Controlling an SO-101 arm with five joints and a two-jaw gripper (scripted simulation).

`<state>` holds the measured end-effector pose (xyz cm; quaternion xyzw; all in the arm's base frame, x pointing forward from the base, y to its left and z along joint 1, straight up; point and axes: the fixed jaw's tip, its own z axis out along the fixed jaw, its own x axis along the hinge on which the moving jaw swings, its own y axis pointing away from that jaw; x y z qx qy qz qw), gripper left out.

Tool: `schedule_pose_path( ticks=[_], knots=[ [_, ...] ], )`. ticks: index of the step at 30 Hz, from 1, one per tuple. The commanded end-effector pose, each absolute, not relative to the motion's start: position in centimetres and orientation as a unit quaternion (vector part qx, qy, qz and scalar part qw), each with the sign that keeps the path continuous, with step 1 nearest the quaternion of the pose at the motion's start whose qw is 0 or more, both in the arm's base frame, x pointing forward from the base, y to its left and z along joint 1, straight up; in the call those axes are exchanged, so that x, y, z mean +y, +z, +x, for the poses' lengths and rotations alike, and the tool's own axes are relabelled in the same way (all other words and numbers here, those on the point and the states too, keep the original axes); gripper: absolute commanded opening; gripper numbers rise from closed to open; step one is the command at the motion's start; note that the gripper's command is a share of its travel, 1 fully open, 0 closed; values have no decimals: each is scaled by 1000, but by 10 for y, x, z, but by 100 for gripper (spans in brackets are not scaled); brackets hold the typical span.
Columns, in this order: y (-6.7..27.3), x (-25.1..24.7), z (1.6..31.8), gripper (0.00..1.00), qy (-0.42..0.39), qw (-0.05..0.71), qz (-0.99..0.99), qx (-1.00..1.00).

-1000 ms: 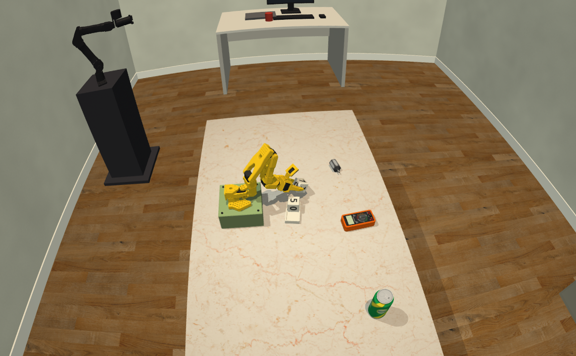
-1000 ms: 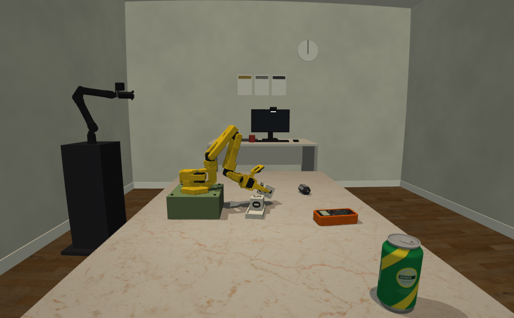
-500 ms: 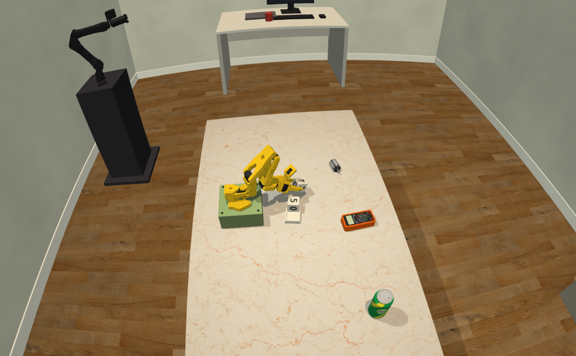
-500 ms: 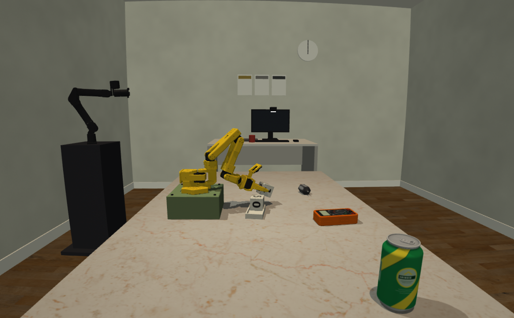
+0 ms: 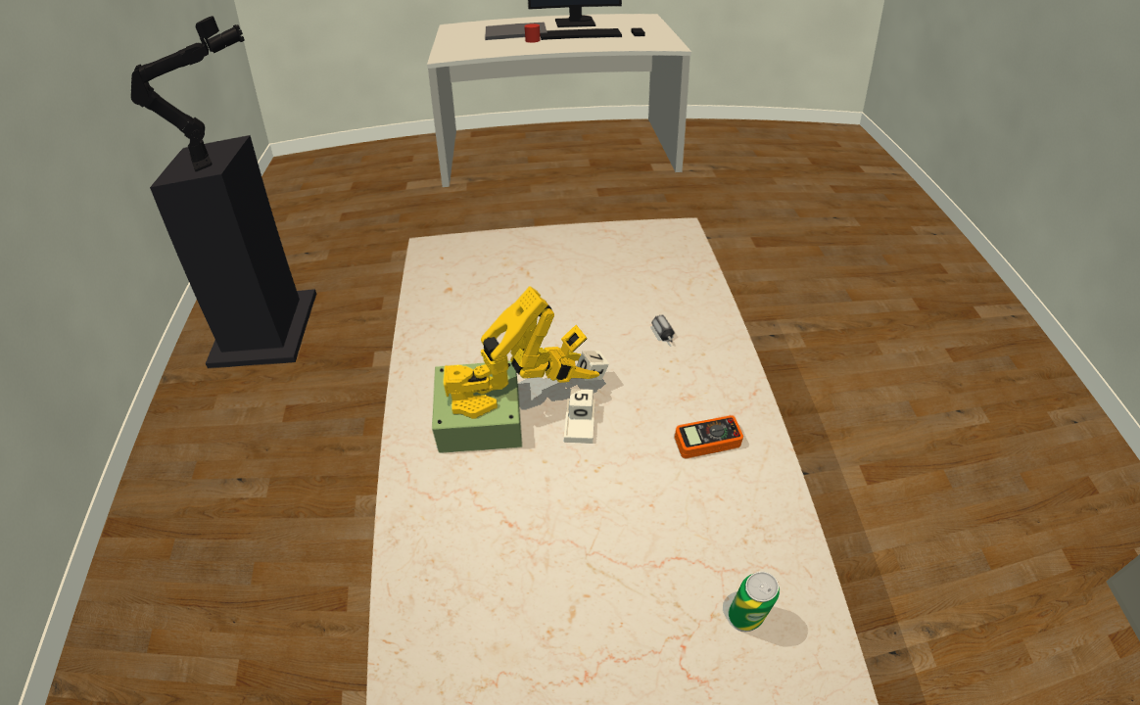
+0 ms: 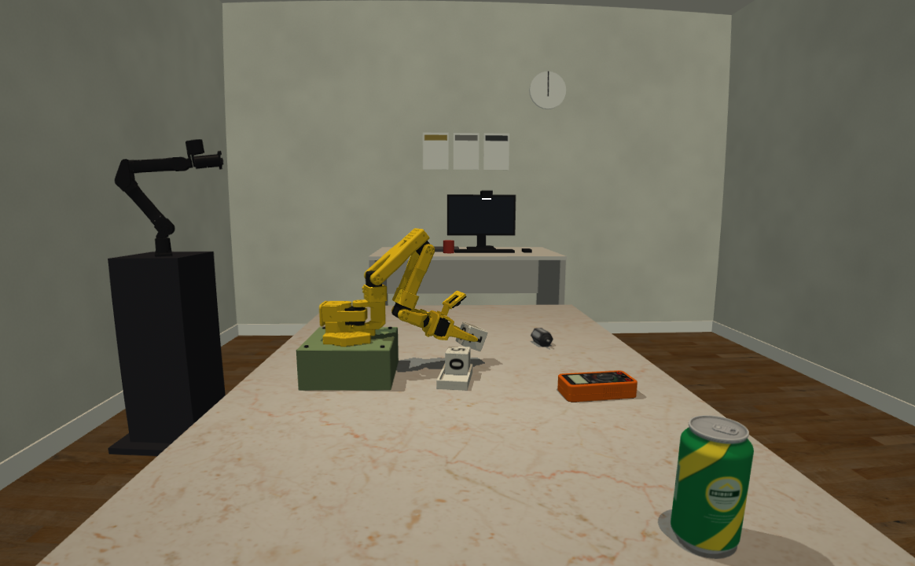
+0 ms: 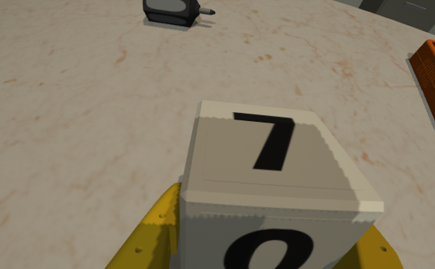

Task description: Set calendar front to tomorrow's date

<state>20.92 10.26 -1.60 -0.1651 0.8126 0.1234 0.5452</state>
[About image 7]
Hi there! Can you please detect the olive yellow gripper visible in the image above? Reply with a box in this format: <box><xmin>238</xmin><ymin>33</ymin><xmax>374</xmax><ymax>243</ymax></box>
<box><xmin>105</xmin><ymin>182</ymin><xmax>404</xmax><ymax>269</ymax></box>

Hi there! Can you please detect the black screwdriver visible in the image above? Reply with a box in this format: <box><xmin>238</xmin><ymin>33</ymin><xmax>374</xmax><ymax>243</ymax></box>
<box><xmin>143</xmin><ymin>0</ymin><xmax>215</xmax><ymax>27</ymax></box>

